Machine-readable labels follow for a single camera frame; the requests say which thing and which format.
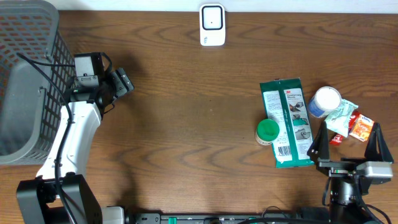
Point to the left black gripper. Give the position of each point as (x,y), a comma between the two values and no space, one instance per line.
(120,82)

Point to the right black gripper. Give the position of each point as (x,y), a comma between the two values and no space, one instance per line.
(347,167)

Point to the red Nescafe stick sachet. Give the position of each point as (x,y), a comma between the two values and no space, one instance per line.
(337,139)

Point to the orange white small packet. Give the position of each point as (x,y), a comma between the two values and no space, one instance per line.
(361,128)

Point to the teal wet wipes pack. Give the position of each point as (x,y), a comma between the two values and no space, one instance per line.
(339,118)

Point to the white plastic bottle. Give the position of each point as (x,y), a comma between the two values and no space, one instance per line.
(324,101)

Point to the green white instruction package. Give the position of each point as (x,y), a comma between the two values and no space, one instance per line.
(285,104)

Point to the green lid small jar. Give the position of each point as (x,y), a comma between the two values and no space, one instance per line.
(267,132)

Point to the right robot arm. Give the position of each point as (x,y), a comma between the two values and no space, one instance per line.
(350,178)

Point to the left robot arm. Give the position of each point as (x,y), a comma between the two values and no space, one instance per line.
(60,193)

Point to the white barcode scanner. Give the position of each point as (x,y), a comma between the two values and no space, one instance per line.
(212,25)

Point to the grey plastic mesh basket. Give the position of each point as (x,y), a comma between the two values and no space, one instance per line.
(35,63)

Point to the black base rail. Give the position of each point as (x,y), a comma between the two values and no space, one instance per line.
(273,218)

